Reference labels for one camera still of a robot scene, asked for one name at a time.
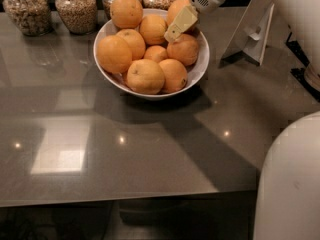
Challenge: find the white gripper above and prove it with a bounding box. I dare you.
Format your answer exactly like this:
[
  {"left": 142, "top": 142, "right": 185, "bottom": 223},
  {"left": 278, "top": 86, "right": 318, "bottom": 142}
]
[{"left": 164, "top": 0, "right": 225, "bottom": 42}]

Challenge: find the white ceramic bowl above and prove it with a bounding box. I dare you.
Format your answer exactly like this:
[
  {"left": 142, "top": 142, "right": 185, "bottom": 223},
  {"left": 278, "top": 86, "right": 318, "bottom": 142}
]
[{"left": 93, "top": 9, "right": 210, "bottom": 100}]

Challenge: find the grey picture frame stand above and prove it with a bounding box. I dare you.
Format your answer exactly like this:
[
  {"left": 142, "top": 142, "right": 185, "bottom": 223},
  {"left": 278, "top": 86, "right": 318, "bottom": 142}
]
[{"left": 222, "top": 0, "right": 274, "bottom": 66}]

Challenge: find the small orange centre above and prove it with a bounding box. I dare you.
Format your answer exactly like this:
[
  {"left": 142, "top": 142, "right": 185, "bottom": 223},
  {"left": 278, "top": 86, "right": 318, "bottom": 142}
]
[{"left": 144, "top": 45, "right": 168, "bottom": 63}]

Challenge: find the glass jar far left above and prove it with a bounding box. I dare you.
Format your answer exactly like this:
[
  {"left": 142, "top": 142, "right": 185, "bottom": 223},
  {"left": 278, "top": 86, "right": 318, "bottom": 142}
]
[{"left": 3, "top": 0, "right": 52, "bottom": 36}]

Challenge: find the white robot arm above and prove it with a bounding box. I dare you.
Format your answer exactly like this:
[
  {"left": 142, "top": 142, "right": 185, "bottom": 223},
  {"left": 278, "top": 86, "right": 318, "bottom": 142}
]
[{"left": 253, "top": 0, "right": 320, "bottom": 240}]

